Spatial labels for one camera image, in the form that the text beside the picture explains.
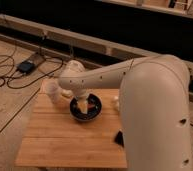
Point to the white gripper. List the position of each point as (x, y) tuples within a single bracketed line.
[(82, 101)]

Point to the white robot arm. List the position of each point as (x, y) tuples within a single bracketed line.
[(153, 104)]

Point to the red sausage in bowl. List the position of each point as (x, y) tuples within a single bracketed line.
[(89, 106)]

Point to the beige sponge block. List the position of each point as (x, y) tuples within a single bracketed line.
[(67, 93)]

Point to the black round bowl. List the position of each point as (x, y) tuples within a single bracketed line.
[(92, 113)]

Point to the white plastic bottle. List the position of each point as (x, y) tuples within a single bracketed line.
[(116, 102)]

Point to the wooden slatted table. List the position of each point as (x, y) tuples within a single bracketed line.
[(54, 139)]

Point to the blue power adapter box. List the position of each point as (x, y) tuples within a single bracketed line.
[(25, 67)]

